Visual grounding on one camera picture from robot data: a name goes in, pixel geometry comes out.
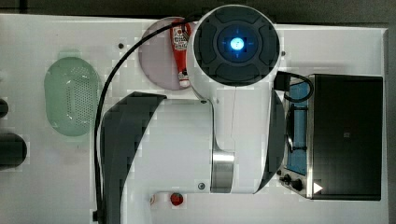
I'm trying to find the red toy strawberry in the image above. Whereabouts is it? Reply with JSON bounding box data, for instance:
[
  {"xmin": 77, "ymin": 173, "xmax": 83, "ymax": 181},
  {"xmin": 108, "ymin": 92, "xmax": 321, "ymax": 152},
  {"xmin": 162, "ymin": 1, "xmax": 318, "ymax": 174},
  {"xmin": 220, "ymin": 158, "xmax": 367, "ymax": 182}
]
[{"xmin": 170, "ymin": 192, "xmax": 184, "ymax": 206}]

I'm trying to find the pink round plate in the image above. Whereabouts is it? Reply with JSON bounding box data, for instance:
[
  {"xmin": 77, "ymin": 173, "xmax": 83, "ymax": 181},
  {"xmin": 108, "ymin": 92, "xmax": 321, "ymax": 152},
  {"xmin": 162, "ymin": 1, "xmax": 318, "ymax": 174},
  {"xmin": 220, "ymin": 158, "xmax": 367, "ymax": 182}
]
[{"xmin": 138, "ymin": 28, "xmax": 188, "ymax": 91}]

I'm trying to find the silver black toaster oven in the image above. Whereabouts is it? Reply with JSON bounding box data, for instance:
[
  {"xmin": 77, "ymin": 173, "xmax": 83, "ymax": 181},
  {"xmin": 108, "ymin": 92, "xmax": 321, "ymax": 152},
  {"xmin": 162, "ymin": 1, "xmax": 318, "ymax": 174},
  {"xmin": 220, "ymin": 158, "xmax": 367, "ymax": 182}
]
[{"xmin": 277, "ymin": 74, "xmax": 383, "ymax": 201}]

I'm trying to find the red plush ketchup bottle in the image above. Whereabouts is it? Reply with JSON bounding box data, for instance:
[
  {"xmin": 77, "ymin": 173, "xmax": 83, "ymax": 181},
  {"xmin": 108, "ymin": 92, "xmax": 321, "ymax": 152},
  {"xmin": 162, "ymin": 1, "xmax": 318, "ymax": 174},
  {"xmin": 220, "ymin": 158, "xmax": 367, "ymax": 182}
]
[{"xmin": 169, "ymin": 19, "xmax": 191, "ymax": 88}]

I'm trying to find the black pot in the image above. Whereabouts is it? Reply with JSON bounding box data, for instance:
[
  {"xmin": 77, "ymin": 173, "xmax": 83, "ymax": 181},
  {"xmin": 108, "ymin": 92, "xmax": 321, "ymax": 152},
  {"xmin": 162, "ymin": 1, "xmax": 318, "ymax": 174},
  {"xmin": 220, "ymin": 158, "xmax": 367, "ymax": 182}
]
[{"xmin": 0, "ymin": 133, "xmax": 27, "ymax": 170}]

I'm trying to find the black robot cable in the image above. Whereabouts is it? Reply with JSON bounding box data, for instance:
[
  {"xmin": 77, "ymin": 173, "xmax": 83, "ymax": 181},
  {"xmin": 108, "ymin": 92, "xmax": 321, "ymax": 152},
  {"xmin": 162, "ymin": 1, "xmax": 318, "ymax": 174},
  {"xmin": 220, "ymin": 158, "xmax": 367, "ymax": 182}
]
[{"xmin": 92, "ymin": 13, "xmax": 204, "ymax": 223}]

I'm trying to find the green perforated colander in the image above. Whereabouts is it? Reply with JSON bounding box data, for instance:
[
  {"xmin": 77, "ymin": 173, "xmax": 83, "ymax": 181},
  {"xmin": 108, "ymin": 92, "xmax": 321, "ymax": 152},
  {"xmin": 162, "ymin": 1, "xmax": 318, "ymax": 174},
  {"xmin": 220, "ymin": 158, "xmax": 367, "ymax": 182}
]
[{"xmin": 44, "ymin": 49, "xmax": 101, "ymax": 137}]

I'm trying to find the small black bowl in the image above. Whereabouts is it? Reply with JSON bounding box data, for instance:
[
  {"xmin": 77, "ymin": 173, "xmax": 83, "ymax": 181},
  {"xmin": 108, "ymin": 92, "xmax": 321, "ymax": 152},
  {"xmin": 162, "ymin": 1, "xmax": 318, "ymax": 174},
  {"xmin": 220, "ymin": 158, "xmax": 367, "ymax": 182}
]
[{"xmin": 0, "ymin": 99, "xmax": 8, "ymax": 118}]

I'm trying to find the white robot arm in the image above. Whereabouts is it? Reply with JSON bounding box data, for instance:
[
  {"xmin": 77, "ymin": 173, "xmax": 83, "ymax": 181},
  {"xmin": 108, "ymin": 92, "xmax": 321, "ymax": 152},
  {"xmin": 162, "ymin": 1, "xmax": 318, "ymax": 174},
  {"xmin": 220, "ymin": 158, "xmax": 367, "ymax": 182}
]
[{"xmin": 95, "ymin": 5, "xmax": 286, "ymax": 224}]

